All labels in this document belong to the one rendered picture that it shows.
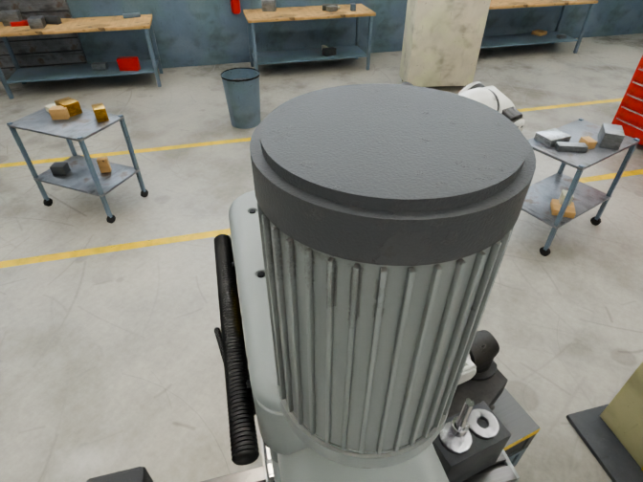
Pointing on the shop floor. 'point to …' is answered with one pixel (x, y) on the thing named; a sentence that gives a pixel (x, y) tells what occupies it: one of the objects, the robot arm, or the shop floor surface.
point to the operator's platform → (514, 422)
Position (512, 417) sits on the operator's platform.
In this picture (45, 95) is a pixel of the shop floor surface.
